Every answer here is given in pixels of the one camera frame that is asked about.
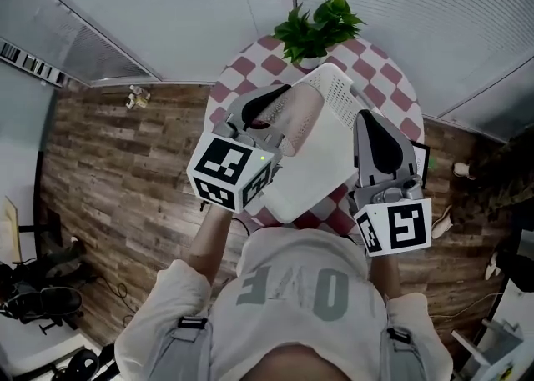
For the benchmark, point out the white perforated plastic basket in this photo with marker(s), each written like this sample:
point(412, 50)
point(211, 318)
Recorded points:
point(321, 171)

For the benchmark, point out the small toy figures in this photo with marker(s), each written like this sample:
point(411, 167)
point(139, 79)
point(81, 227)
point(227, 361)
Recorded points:
point(138, 96)

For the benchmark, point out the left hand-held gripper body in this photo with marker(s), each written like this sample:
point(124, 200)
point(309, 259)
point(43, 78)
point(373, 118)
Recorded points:
point(227, 171)

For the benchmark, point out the person's white t-shirt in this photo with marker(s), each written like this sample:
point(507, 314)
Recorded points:
point(292, 287)

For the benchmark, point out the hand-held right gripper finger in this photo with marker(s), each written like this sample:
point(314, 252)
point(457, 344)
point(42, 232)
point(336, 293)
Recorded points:
point(398, 150)
point(369, 154)

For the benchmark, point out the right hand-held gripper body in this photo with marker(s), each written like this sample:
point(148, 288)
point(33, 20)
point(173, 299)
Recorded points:
point(396, 221)

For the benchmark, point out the white desk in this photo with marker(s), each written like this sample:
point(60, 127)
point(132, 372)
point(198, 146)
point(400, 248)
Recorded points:
point(37, 358)

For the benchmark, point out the round checkered table cloth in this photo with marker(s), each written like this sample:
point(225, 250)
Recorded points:
point(250, 71)

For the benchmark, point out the black office chair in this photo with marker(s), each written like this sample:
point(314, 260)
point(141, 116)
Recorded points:
point(46, 296)

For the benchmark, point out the black framed white tablet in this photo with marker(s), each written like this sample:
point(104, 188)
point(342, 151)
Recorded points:
point(420, 162)

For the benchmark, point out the pinkish ribbed cup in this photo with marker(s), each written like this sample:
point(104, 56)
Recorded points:
point(300, 116)

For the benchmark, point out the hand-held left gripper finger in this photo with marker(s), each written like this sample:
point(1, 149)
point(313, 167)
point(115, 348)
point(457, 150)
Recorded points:
point(260, 104)
point(283, 148)

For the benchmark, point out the person's right forearm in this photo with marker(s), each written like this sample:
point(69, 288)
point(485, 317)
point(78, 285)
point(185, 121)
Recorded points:
point(383, 275)

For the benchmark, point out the white shelf unit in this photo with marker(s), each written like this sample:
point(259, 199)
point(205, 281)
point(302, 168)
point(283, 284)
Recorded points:
point(500, 337)

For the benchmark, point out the light wooden board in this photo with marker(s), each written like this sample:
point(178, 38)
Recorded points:
point(10, 229)

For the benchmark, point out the person's left forearm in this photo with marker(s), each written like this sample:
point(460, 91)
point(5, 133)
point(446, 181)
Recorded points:
point(213, 242)

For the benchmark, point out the green potted plant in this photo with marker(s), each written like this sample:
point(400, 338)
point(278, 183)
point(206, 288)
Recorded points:
point(317, 29)

